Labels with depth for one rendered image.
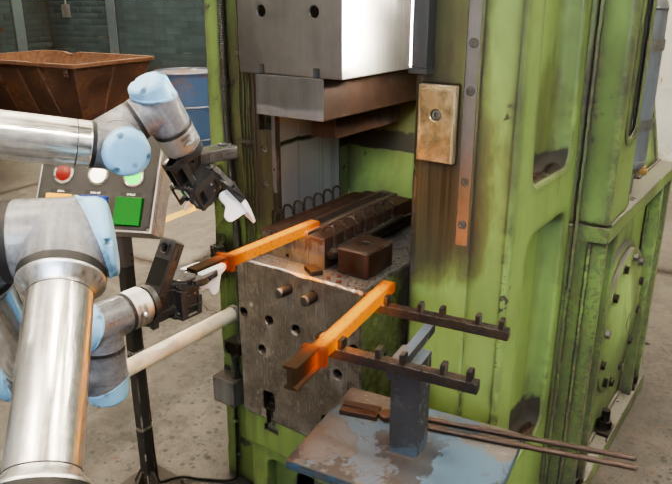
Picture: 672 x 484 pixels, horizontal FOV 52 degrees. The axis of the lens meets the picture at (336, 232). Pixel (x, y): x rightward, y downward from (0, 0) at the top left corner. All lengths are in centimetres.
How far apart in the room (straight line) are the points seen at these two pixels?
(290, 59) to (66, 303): 87
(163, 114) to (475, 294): 82
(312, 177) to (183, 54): 771
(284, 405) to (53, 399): 105
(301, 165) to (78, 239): 108
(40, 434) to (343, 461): 71
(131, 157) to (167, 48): 869
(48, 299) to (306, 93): 85
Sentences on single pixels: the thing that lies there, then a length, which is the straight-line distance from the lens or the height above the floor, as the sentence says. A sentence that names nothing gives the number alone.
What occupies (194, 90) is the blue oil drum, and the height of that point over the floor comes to 74.
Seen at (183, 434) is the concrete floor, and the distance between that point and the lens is 271.
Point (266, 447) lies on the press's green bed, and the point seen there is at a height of 37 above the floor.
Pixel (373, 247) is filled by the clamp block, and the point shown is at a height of 98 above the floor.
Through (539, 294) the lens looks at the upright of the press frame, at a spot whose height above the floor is 75.
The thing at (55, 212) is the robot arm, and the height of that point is 127.
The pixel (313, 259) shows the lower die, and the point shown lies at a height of 93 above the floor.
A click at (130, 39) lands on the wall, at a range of 1025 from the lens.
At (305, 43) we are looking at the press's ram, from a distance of 157.
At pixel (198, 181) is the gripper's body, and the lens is 136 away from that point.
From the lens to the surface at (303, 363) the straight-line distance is 117.
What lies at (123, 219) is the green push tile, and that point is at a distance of 186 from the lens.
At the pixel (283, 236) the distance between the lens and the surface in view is 161.
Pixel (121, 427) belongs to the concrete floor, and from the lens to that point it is 281.
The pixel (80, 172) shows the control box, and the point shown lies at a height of 109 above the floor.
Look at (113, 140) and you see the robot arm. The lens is 112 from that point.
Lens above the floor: 155
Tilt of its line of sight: 19 degrees down
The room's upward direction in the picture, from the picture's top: straight up
